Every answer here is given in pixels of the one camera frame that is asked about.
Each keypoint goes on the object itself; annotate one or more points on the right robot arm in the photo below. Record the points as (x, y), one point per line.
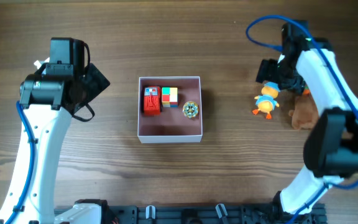
(330, 153)

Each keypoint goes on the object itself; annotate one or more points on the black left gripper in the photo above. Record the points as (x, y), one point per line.
(97, 81)

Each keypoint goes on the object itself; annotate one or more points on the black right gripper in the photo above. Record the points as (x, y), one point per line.
(266, 71)

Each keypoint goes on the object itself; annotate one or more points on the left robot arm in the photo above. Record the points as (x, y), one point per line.
(49, 99)

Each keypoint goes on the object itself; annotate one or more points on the yellow duck toy blue hat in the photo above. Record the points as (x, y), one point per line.
(266, 102)

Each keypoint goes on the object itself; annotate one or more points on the white box pink inside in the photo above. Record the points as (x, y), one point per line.
(171, 125)

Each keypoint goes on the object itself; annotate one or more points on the yellow round spinner toy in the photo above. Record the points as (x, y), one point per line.
(190, 109)

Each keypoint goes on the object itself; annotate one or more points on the colourful puzzle cube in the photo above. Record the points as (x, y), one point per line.
(169, 97)

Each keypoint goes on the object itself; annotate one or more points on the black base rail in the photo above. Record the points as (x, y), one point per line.
(257, 213)

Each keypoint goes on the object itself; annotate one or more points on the brown plush toy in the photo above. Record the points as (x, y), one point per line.
(305, 113)

